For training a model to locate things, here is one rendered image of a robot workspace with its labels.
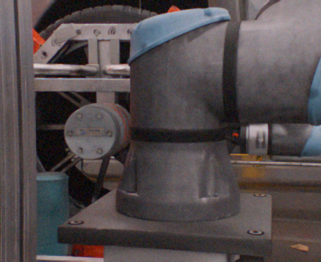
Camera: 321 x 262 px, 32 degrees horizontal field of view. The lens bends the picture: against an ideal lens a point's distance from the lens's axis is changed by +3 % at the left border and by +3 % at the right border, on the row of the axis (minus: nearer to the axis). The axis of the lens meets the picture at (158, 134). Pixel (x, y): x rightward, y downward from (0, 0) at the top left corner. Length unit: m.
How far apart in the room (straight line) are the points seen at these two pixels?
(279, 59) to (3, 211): 0.31
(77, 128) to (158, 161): 0.74
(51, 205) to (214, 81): 0.88
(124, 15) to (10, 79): 1.04
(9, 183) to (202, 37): 0.26
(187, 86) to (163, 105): 0.03
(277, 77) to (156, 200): 0.18
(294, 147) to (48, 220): 0.62
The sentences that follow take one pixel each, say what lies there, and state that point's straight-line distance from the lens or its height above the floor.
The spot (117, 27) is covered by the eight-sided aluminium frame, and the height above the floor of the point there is 1.11.
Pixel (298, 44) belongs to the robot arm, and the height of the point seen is 1.01.
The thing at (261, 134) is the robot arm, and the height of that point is 0.86.
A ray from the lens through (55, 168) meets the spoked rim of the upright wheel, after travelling 1.64.
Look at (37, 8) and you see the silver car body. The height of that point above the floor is 1.19.
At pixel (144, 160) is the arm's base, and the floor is 0.88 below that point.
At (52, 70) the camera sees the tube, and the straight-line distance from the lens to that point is 1.32.
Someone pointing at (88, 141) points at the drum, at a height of 0.83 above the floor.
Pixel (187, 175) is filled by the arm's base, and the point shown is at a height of 0.87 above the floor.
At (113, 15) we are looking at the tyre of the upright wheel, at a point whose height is 1.15.
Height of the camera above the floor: 0.97
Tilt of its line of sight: 5 degrees down
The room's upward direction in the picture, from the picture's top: straight up
